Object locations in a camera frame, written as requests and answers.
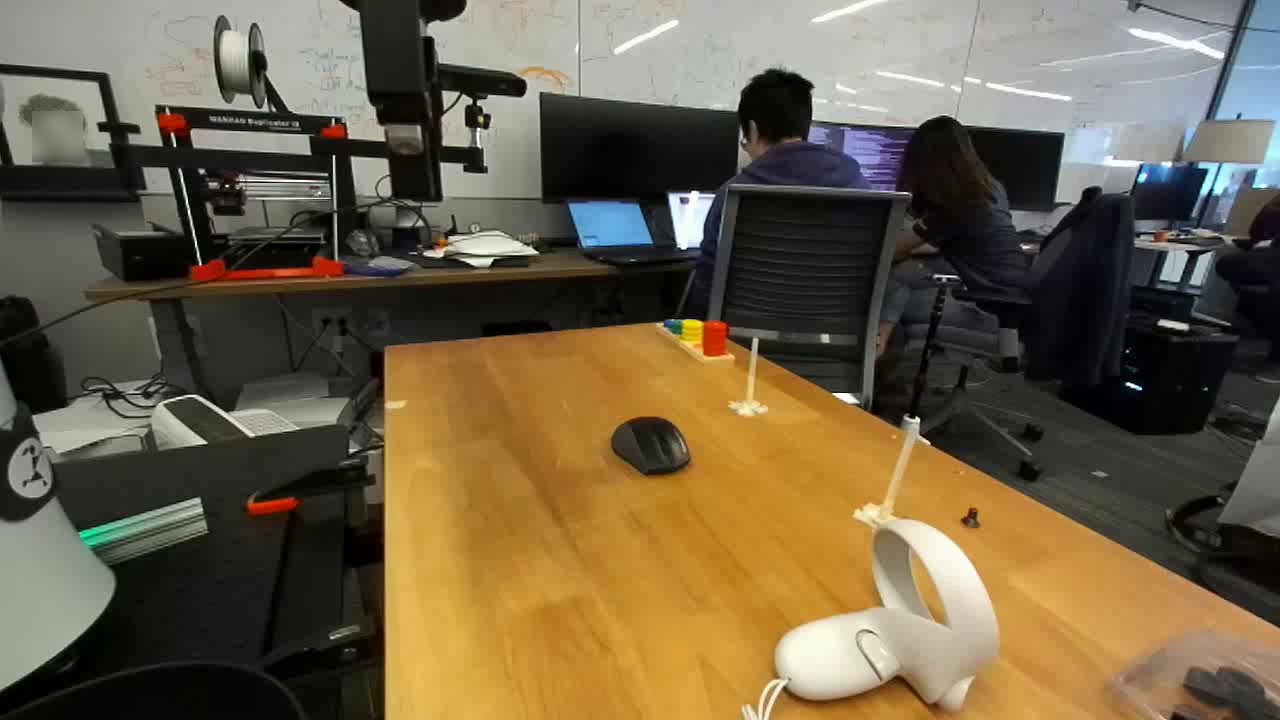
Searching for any clear bag with black parts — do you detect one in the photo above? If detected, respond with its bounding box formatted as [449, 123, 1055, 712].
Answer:
[1111, 627, 1280, 720]

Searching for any orange clamp handle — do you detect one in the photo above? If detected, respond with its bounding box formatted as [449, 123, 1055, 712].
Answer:
[243, 490, 304, 525]

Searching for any black box on desk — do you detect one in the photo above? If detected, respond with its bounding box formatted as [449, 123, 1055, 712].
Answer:
[90, 219, 193, 285]

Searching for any black camera on stand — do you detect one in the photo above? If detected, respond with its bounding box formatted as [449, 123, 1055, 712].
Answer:
[432, 61, 534, 134]

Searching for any green glowing tube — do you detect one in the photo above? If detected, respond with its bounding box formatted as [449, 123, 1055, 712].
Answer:
[78, 495, 214, 568]

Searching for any person in purple hoodie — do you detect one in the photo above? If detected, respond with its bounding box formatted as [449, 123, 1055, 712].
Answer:
[685, 68, 871, 319]

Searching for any white filament spool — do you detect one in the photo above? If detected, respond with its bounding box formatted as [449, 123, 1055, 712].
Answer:
[209, 12, 271, 108]

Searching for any person with long dark hair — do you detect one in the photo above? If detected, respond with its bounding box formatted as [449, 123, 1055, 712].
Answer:
[882, 112, 1038, 351]

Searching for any red and black 3D printer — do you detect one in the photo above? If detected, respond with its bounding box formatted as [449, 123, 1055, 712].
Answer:
[100, 101, 493, 286]

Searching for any white paper stack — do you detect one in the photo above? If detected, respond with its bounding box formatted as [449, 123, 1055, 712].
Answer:
[420, 226, 546, 270]

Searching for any framed portrait picture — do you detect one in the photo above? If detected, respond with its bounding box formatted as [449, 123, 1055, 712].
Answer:
[0, 61, 142, 204]

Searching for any black swivel office chair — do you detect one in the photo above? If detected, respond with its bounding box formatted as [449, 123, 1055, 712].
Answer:
[905, 270, 1053, 489]

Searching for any tall white plastic post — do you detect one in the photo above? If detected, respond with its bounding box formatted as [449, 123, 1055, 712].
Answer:
[852, 410, 930, 533]

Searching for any dark jacket on chair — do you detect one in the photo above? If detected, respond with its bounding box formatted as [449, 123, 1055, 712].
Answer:
[1022, 183, 1141, 397]

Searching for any large black monitor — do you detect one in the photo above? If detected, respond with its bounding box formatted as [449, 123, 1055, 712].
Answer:
[535, 86, 746, 206]

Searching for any monitor with purple screen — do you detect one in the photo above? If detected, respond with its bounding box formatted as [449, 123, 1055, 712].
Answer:
[804, 121, 922, 192]

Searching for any black computer mouse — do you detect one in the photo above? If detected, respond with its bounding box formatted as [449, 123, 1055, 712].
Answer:
[610, 410, 695, 481]

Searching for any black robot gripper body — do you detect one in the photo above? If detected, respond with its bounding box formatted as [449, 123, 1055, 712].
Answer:
[354, 0, 449, 134]

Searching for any colourful toy block set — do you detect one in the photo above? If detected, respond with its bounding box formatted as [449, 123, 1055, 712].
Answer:
[657, 315, 741, 363]

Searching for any white cone with black band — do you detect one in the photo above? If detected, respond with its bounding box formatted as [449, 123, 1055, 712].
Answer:
[0, 359, 120, 695]

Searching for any black round bin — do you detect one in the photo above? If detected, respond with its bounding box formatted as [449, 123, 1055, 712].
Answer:
[0, 657, 312, 720]

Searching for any laptop with white screen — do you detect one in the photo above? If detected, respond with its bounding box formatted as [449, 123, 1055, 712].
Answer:
[665, 189, 722, 254]

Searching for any short white plastic post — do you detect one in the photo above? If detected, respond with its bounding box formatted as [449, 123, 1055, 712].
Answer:
[730, 332, 774, 420]

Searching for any black monitor with dark screen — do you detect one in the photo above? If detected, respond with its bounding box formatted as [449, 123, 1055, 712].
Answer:
[965, 123, 1067, 210]

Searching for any laptop with blue screen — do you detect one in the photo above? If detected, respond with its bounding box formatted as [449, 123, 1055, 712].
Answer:
[560, 197, 681, 269]

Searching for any grey mesh office chair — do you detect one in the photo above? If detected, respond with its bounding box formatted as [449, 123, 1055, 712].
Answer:
[704, 178, 915, 410]

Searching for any white VR controller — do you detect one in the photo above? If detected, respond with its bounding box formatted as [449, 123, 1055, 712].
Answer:
[741, 511, 1005, 720]

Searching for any brown background desk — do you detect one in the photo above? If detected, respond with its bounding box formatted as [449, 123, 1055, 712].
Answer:
[86, 245, 699, 391]

